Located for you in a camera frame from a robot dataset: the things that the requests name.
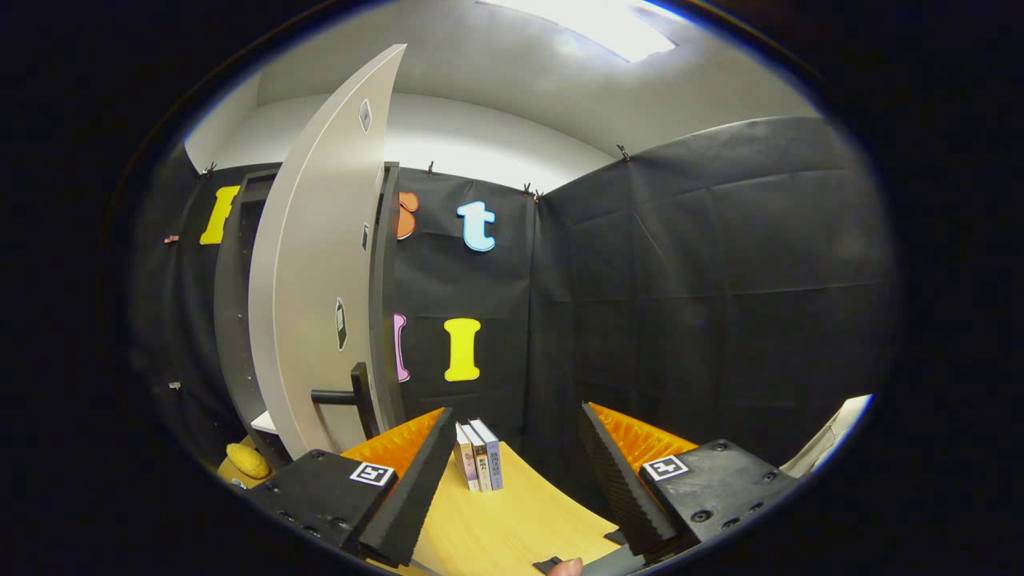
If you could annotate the black backdrop cloth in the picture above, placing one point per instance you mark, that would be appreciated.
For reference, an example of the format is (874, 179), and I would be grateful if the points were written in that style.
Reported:
(704, 280)

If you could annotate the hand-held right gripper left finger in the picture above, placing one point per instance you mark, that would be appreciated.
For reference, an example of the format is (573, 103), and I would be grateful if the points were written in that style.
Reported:
(416, 488)

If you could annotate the beige cabinet door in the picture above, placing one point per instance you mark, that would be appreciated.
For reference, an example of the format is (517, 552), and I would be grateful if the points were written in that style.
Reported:
(320, 280)

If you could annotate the dark grey cabinet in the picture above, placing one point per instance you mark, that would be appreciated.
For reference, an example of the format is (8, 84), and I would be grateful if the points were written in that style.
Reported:
(234, 320)

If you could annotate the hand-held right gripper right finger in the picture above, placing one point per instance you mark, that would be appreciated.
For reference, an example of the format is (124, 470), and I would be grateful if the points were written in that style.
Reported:
(620, 488)

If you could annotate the yellow plush toy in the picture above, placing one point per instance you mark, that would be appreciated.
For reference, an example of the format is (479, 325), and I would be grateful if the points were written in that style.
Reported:
(248, 461)

